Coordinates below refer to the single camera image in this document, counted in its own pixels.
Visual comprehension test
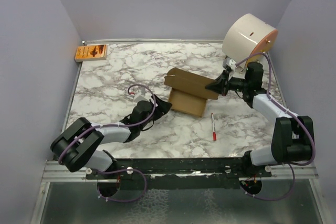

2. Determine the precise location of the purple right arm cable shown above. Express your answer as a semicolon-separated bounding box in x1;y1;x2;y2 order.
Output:
235;52;316;200

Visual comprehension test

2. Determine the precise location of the large white cylindrical roll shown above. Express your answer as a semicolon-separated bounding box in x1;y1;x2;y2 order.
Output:
222;14;279;68

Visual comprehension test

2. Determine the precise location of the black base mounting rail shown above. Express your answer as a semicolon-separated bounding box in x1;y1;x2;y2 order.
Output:
86;157;271;190

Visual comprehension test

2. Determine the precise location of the brown cardboard box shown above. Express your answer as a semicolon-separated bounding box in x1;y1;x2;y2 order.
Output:
164;68;218;118

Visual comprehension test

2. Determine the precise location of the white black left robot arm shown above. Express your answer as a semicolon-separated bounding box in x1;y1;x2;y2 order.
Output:
50;95;172;179

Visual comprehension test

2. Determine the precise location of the red capped white marker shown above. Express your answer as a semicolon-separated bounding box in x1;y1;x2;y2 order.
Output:
211;113;217;142

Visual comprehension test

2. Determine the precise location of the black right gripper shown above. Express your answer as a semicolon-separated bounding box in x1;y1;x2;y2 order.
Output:
205;70;249;97

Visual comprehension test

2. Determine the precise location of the orange paperback book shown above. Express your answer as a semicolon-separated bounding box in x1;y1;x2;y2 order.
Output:
75;45;108;62

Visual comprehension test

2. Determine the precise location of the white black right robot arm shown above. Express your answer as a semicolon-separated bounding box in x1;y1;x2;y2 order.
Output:
205;58;316;177

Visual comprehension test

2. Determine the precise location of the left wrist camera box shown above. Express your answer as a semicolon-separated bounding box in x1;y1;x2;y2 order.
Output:
133;88;148;102

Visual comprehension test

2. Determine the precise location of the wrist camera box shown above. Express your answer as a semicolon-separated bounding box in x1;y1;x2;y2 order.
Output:
223;57;237;72
133;88;148;102

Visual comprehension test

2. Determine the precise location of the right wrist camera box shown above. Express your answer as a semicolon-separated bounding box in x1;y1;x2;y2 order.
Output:
223;57;237;72

